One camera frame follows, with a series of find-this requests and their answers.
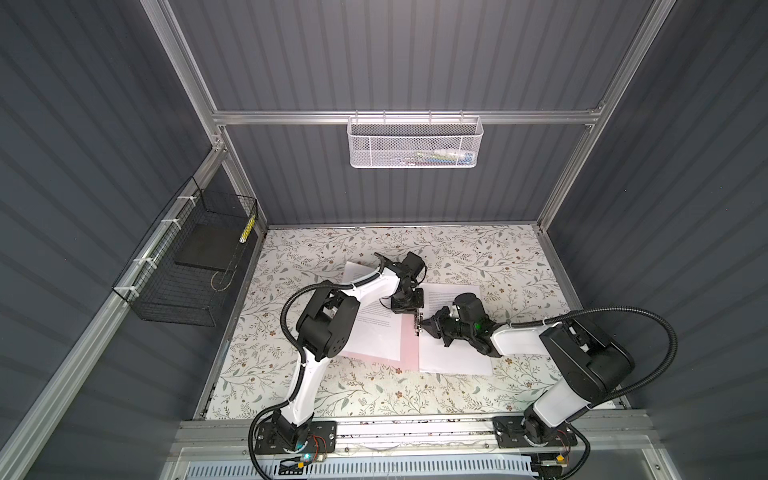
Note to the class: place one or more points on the black foam pad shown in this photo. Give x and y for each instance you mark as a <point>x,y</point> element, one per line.
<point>209,247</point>

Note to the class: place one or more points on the pens in white basket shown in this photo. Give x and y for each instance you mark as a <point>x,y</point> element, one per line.
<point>441,157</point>

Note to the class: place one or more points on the horizontal aluminium frame bar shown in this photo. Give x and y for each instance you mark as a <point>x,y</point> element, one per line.
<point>314,118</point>

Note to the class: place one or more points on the floral patterned table mat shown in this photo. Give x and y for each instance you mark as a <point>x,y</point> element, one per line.
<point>508,264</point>

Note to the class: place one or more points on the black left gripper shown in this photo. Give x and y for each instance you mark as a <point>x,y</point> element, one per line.
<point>417,303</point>

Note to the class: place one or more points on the white wire mesh basket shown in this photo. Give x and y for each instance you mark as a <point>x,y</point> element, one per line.
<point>381,146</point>

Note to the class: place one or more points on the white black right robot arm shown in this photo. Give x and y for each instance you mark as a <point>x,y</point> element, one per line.
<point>591,365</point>

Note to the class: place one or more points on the metal folder clip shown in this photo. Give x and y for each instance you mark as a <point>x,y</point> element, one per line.
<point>418,318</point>

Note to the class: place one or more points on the white vented cable duct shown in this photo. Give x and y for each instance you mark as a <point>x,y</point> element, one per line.
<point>408,467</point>

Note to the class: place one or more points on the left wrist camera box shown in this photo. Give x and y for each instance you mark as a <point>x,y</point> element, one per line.
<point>414,265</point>

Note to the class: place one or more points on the pink file folder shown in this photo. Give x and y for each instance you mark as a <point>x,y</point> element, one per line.
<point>410,347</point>

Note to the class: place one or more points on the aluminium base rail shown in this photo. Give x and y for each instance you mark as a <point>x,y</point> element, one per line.
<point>611,429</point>

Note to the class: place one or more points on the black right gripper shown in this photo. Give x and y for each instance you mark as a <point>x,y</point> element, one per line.
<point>434,324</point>

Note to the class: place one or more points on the black wire basket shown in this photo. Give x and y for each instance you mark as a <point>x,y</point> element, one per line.
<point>158,290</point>

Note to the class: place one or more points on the aluminium corner frame post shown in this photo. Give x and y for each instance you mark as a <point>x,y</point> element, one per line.
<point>177,49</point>

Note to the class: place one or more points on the yellow marker pen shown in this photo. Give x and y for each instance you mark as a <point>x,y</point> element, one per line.
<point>247,229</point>

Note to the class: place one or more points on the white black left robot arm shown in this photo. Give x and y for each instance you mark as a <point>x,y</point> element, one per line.
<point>318,321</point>

